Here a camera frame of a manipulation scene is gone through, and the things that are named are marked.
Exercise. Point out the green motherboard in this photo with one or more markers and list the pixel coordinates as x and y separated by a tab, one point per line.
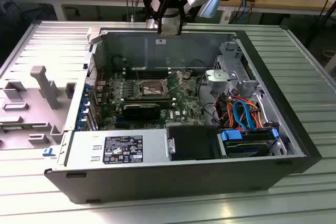
183	98

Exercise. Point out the hard disk in blue carrier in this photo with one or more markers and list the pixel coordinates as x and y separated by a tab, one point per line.
231	135

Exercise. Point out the black graphics card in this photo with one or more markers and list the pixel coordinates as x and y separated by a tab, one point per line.
141	112

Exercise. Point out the silver drive cage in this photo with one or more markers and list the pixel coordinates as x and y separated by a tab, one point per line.
233	61

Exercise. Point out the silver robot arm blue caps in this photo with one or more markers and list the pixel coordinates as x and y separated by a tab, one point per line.
212	3

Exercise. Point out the thin metal locking lever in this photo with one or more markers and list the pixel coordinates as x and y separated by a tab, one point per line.
181	85
138	76

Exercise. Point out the silver latch plate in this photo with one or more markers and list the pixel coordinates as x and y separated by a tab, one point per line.
171	145

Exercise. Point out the green RAM stick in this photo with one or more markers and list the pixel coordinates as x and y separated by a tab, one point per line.
13	128

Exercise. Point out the grey parts rack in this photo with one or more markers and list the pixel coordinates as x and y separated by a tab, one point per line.
34	103

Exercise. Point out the blue slot clip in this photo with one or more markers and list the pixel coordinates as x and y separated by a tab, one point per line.
84	110
84	102
88	89
81	125

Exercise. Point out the black RAM slot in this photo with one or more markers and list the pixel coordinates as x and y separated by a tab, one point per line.
147	68
165	103
147	98
147	73

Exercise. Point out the black PC case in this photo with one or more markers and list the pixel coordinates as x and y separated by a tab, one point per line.
157	182

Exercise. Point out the CPU socket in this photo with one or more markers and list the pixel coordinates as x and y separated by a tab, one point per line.
151	87

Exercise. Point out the black bay cover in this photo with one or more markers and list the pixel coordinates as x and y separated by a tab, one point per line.
191	142

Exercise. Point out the silver power supply unit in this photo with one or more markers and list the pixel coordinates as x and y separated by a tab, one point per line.
84	148

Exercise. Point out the black power supply label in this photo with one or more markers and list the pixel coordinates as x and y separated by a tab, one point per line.
123	149

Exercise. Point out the silver metal bracket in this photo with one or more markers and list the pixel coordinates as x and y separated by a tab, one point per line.
218	76

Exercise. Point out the white case label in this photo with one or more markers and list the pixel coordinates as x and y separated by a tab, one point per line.
161	41

